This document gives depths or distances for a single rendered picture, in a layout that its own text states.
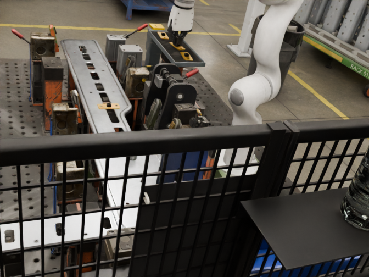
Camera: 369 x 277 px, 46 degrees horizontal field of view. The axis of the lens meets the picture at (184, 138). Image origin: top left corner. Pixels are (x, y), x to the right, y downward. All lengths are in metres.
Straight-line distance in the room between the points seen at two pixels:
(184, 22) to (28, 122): 0.87
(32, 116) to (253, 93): 1.12
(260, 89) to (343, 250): 1.07
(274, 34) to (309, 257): 1.09
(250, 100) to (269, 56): 0.17
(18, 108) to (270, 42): 1.28
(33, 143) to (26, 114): 1.73
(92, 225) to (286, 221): 0.66
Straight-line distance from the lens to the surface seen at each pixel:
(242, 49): 5.50
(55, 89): 1.97
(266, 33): 1.58
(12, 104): 2.31
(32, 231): 1.17
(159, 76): 1.63
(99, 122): 1.60
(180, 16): 1.87
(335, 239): 0.65
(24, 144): 0.50
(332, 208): 0.70
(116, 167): 1.38
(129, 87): 1.84
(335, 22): 6.14
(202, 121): 1.26
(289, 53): 4.37
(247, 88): 1.60
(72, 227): 1.18
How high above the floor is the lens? 1.83
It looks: 32 degrees down
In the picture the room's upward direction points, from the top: 11 degrees clockwise
